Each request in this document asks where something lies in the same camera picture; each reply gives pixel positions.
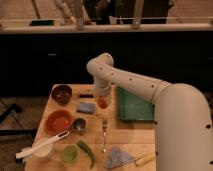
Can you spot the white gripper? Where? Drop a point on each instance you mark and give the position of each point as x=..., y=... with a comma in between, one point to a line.
x=102, y=91

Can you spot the orange apple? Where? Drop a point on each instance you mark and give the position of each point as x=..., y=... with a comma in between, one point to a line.
x=102, y=103

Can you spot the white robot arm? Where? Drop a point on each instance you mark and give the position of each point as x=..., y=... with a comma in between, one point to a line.
x=183, y=126

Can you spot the black and tan block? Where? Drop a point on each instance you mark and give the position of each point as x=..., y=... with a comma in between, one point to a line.
x=86, y=93

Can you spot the blue sponge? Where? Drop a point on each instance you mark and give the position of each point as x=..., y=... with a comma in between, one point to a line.
x=86, y=108

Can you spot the silver fork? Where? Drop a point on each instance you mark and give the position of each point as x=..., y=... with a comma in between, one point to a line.
x=104, y=128

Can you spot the green plastic tray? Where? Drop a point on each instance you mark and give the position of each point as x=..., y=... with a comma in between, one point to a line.
x=132, y=108

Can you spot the dark brown bowl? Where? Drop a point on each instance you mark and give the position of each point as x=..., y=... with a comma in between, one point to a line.
x=62, y=94

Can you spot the small metal cup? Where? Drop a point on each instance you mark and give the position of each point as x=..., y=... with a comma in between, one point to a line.
x=79, y=126

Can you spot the orange bowl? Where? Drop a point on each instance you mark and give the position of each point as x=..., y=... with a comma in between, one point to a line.
x=58, y=121

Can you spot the blue folded cloth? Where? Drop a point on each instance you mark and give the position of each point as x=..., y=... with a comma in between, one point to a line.
x=117, y=157

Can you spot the green chili pepper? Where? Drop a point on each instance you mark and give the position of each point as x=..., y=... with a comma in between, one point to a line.
x=81, y=144

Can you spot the small green cup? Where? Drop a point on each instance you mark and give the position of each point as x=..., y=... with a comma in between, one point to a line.
x=69, y=154

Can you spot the white cup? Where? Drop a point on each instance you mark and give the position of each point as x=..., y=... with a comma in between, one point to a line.
x=46, y=152

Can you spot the white dish brush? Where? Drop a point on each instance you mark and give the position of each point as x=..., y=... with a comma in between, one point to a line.
x=42, y=144

